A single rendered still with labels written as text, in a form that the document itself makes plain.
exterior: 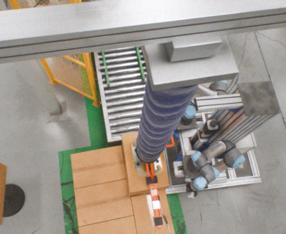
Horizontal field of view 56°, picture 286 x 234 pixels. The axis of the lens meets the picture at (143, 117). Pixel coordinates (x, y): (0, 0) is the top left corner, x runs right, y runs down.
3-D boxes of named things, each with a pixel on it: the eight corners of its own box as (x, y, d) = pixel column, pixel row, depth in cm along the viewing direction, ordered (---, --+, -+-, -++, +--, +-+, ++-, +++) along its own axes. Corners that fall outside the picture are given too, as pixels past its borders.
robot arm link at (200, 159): (228, 132, 216) (196, 151, 182) (237, 143, 213) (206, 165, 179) (218, 139, 224) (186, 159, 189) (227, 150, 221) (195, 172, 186)
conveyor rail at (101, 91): (85, 1, 411) (83, -9, 393) (88, 1, 411) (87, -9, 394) (108, 144, 331) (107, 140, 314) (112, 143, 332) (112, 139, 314)
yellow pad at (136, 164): (129, 141, 267) (129, 140, 262) (139, 140, 268) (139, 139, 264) (134, 176, 255) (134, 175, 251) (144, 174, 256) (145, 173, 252)
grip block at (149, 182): (145, 177, 246) (146, 176, 240) (156, 175, 247) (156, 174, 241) (146, 186, 243) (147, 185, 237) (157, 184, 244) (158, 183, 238)
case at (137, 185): (121, 144, 318) (121, 134, 281) (154, 139, 323) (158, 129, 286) (129, 196, 297) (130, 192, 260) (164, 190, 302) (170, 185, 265)
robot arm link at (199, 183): (210, 183, 176) (200, 191, 173) (205, 185, 186) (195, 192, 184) (203, 173, 178) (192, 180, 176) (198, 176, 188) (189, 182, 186)
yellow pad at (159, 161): (147, 139, 269) (148, 138, 265) (157, 138, 270) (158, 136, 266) (153, 172, 257) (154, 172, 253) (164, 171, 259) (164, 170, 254)
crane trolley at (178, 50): (158, 27, 96) (162, 7, 87) (201, 22, 98) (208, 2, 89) (169, 65, 90) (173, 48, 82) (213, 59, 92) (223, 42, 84)
